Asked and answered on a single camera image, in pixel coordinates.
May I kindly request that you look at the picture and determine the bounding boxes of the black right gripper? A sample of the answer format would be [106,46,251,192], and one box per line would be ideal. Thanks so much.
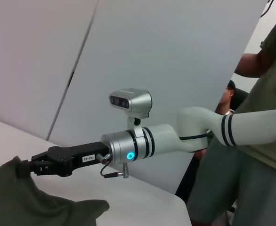
[16,141,111,179]

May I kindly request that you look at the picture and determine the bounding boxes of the dark green t-shirt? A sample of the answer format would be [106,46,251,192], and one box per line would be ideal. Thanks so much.
[0,155,110,226]

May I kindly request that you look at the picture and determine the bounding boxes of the man with glasses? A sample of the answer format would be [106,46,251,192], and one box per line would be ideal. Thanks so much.
[214,80,237,116]

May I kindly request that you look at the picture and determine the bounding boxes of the person with tan face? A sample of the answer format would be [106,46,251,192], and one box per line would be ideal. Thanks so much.
[187,7,276,226]

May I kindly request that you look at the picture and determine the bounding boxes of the silver cable connector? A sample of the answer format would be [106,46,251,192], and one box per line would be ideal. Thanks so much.
[95,153,111,165]
[122,164,130,180]

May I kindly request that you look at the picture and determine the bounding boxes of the short black cable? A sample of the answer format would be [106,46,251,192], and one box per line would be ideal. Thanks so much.
[99,162,125,179]

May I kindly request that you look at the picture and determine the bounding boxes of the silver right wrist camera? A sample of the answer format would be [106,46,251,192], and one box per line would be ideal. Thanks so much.
[109,87,153,137]

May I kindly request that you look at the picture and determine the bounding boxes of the black hanging cable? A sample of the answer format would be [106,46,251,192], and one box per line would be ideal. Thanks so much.
[260,0,273,17]

